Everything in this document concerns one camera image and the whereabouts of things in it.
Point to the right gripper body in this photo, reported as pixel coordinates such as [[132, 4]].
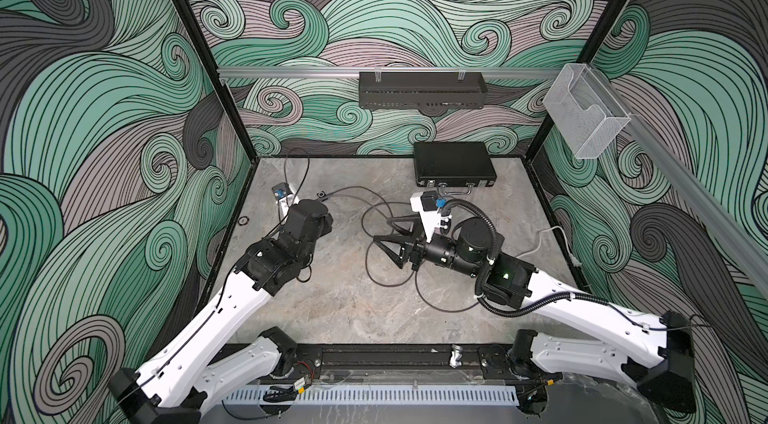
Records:
[[442, 253]]

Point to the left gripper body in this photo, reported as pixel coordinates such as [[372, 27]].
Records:
[[322, 229]]

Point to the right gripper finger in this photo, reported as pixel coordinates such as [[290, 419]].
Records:
[[408, 237], [399, 257]]

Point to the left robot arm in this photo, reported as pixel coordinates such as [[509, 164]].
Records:
[[184, 380]]

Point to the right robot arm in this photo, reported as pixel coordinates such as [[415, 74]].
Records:
[[653, 354]]

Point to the black briefcase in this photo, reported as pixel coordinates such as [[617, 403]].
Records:
[[453, 165]]

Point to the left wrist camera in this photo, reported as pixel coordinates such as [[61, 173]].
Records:
[[285, 197]]

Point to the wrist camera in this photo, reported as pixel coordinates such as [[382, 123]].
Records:
[[429, 206], [285, 197]]

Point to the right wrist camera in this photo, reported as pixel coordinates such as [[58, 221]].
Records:
[[429, 206]]

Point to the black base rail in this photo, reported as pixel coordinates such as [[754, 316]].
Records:
[[333, 363]]

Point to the black wall shelf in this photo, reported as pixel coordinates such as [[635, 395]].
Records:
[[421, 90]]

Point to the white slotted cable duct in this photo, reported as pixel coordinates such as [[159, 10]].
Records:
[[421, 394]]

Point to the clear acrylic wall holder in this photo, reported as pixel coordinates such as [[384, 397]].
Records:
[[586, 110]]

